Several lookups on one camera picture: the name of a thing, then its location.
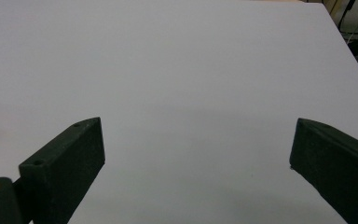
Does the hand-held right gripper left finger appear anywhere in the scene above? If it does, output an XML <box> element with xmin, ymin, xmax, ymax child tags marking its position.
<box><xmin>18</xmin><ymin>117</ymin><xmax>106</xmax><ymax>224</ymax></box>

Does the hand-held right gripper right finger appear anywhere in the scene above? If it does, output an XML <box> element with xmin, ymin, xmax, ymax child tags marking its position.
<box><xmin>289</xmin><ymin>118</ymin><xmax>358</xmax><ymax>224</ymax></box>

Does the black cable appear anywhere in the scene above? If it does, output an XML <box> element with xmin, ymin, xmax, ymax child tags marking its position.
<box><xmin>337</xmin><ymin>0</ymin><xmax>356</xmax><ymax>32</ymax></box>

